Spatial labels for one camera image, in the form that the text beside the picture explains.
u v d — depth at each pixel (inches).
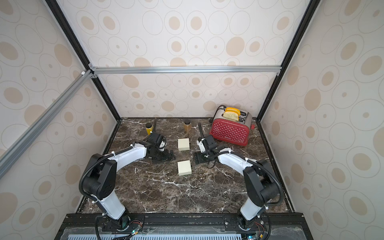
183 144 39.9
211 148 27.5
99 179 18.6
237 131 37.2
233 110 37.2
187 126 41.8
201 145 32.8
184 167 35.7
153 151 29.2
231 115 37.2
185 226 29.0
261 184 17.9
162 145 31.8
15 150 20.7
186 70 36.7
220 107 40.5
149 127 40.5
